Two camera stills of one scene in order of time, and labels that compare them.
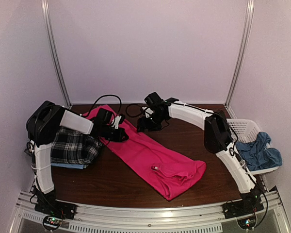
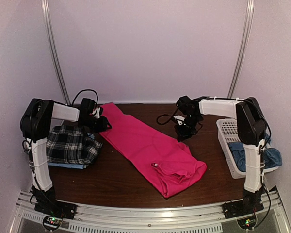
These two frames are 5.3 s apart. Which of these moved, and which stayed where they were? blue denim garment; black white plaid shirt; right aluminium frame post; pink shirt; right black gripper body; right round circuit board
Moved: pink shirt; right black gripper body
Stayed: right round circuit board; right aluminium frame post; black white plaid shirt; blue denim garment
